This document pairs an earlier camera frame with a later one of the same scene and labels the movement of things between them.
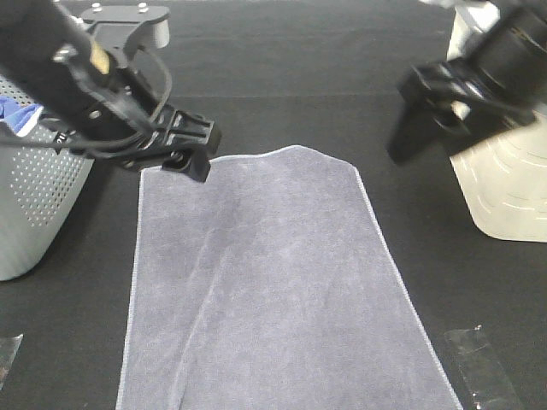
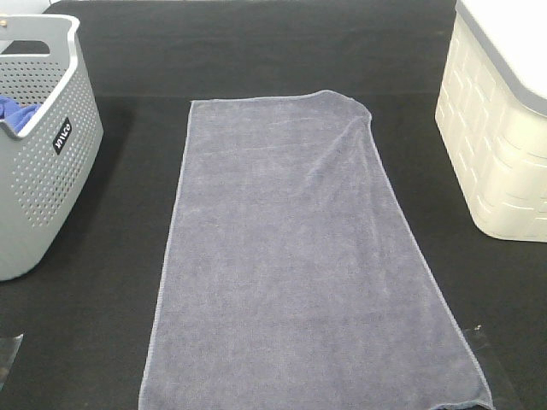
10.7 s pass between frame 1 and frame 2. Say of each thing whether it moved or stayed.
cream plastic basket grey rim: stayed
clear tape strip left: stayed
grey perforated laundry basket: stayed
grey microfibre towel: moved
